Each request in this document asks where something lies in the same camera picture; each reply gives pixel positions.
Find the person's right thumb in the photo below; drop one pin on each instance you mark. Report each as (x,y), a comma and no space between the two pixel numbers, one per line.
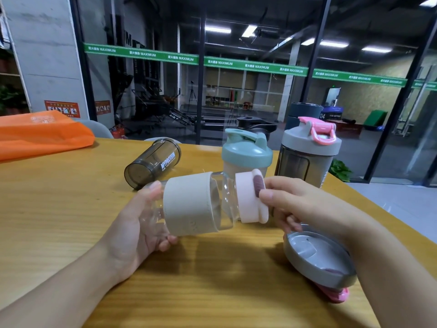
(268,195)

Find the pink bottle lid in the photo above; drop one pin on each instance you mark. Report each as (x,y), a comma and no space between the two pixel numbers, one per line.
(247,198)

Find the orange fabric bag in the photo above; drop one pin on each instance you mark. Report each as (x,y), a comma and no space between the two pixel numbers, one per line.
(41,134)

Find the large orange wall sign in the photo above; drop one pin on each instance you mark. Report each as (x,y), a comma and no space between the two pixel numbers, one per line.
(62,108)

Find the brown wooden box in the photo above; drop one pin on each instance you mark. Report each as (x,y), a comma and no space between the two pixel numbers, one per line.
(348,129)

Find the grey chair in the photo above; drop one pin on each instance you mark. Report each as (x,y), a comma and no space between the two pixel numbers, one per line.
(97,129)

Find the clear bottle with white sleeve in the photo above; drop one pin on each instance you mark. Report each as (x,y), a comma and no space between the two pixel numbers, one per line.
(189,204)

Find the small orange wall sign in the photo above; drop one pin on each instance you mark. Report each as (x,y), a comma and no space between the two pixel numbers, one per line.
(102,107)

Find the person's left hand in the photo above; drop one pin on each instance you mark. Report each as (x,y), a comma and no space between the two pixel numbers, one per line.
(131,235)

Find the low storage shelf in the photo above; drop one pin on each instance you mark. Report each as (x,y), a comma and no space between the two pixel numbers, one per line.
(228,103)

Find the green potted plant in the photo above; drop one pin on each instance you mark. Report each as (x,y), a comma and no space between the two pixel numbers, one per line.
(340,170)

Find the red fire extinguisher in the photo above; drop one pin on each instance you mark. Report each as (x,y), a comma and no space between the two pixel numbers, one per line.
(118,132)

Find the black shaker lid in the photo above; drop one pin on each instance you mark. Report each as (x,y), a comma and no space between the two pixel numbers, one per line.
(256,124)

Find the green strip on glass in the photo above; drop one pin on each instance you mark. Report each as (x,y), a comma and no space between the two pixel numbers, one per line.
(252,65)

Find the dark blue bottle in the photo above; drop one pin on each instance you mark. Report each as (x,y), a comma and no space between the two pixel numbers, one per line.
(302,114)

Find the black tripod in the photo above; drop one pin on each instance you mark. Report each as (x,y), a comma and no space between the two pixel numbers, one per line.
(192,93)

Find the person's right hand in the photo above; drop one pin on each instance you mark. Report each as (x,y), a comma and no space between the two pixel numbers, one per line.
(307,204)

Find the smoky grey plastic cup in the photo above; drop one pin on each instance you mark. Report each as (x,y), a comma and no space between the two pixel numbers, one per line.
(153,162)

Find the teal shaker bottle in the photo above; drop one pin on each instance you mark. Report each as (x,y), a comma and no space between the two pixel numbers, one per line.
(246,155)

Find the person's right forearm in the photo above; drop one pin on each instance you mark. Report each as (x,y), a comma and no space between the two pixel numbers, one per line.
(392,266)

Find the person's left forearm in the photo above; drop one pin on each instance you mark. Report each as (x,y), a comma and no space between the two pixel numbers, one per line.
(58,293)

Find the person's left thumb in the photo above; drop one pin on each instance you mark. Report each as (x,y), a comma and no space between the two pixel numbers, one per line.
(147,199)

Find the row of ceiling light panels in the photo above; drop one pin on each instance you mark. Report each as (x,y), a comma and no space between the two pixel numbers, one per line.
(334,44)

